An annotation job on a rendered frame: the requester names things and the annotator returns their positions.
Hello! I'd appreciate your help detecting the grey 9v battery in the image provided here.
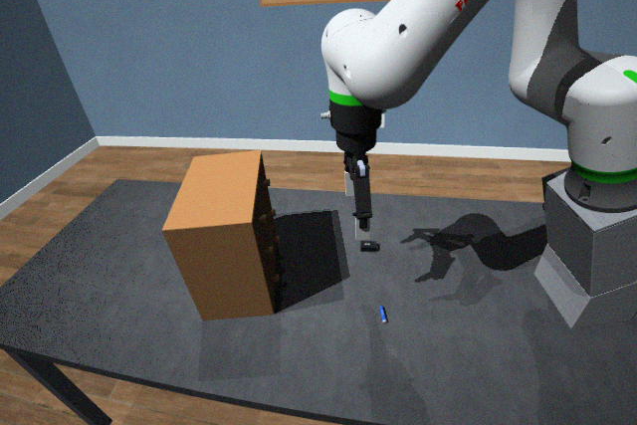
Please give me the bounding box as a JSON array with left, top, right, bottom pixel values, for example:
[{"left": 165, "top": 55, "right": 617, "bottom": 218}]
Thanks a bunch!
[{"left": 360, "top": 241, "right": 377, "bottom": 252}]

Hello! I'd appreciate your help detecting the brown wooden drawer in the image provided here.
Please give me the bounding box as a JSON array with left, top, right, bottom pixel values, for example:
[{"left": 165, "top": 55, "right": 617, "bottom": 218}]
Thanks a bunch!
[
  {"left": 261, "top": 223, "right": 274, "bottom": 284},
  {"left": 253, "top": 188, "right": 268, "bottom": 255},
  {"left": 268, "top": 255, "right": 280, "bottom": 309},
  {"left": 270, "top": 216, "right": 281, "bottom": 266},
  {"left": 265, "top": 188, "right": 276, "bottom": 240},
  {"left": 258, "top": 156, "right": 270, "bottom": 211}
]

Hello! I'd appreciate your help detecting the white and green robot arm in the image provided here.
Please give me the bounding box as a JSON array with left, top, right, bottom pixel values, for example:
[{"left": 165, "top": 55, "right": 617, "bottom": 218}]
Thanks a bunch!
[{"left": 321, "top": 0, "right": 637, "bottom": 213}]

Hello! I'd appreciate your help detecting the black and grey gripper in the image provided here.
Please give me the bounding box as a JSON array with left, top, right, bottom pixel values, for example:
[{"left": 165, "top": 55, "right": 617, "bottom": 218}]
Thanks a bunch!
[{"left": 335, "top": 130, "right": 376, "bottom": 241}]

